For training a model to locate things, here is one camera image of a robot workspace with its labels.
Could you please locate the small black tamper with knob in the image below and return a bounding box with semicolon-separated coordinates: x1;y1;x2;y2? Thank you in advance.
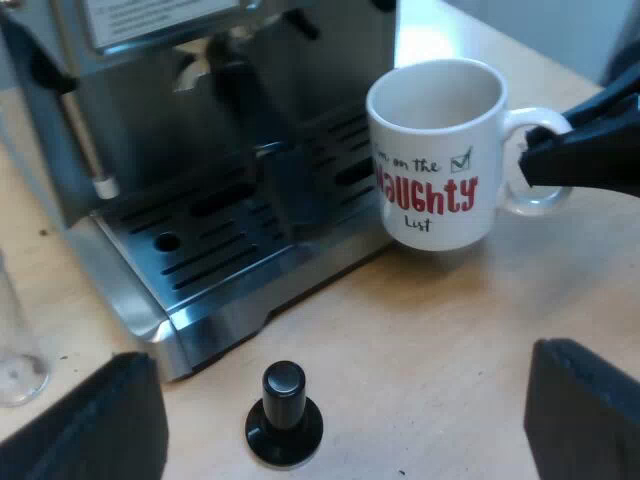
244;359;324;462

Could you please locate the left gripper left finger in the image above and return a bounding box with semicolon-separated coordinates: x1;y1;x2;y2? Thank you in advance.
0;352;169;480

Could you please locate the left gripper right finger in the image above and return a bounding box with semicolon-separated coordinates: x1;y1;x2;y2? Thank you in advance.
522;338;640;480

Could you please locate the clear measuring glass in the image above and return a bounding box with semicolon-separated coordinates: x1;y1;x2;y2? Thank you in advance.
0;249;51;407

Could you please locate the white mug red black print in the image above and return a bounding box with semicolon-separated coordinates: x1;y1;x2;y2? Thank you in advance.
364;58;576;252

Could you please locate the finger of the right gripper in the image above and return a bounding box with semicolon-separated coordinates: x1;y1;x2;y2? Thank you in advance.
518;124;640;201
566;73;640;133

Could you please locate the steel espresso machine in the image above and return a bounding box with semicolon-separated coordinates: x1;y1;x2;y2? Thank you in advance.
0;0;401;384

